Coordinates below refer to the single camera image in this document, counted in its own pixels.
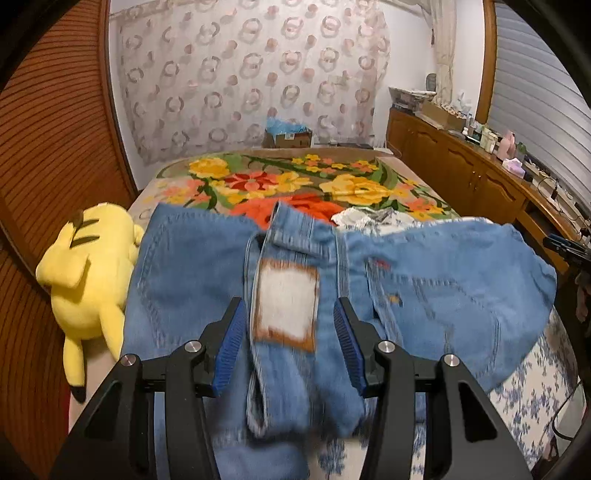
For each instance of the yellow plush toy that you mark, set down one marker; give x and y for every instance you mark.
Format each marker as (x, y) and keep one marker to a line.
(87, 272)

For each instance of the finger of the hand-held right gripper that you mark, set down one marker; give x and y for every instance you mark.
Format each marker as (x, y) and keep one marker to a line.
(561, 245)

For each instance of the pink bottle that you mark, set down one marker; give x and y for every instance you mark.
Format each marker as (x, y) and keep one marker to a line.
(508, 144)

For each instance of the blue denim pants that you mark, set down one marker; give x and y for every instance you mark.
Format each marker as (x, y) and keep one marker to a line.
(194, 277)

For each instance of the wooden louvered wardrobe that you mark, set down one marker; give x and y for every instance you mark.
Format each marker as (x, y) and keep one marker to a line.
(60, 138)

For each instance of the open cardboard box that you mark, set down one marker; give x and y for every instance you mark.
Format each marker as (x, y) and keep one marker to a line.
(443, 115)

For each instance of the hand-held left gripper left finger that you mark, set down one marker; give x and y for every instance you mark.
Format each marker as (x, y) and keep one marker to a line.
(228, 350)

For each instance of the circle-patterned sheer curtain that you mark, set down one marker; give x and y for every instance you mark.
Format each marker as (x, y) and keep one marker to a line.
(231, 69)

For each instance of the white basket of clutter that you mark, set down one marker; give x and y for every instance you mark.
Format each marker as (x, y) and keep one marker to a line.
(411, 97)

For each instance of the colourful floral blanket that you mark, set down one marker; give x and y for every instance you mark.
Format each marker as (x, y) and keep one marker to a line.
(277, 180)

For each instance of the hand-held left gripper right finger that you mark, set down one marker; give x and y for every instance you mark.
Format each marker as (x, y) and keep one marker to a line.
(351, 350)

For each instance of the cream lace curtain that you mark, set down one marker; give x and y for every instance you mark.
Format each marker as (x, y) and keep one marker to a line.
(443, 55)

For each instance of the blue plastic bag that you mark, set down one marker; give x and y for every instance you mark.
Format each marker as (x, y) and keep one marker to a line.
(281, 124)

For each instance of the wooden sideboard cabinet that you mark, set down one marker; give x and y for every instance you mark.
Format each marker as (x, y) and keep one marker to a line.
(461, 166)

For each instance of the purple cloth bundle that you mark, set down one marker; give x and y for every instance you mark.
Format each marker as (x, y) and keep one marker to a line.
(515, 167)

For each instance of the grey window blind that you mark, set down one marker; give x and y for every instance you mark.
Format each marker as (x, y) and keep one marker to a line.
(535, 92)

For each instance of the white patterned cloth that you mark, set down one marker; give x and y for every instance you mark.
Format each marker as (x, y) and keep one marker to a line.
(369, 217)

